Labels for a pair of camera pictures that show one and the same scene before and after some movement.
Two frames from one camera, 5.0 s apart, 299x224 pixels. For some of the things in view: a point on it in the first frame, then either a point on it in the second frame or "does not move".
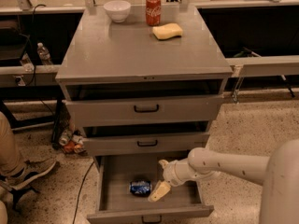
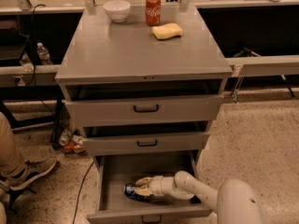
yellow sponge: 167,31 does not move
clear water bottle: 43,54 does not move
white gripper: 171,172 -> 156,186
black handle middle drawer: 147,145 does not move
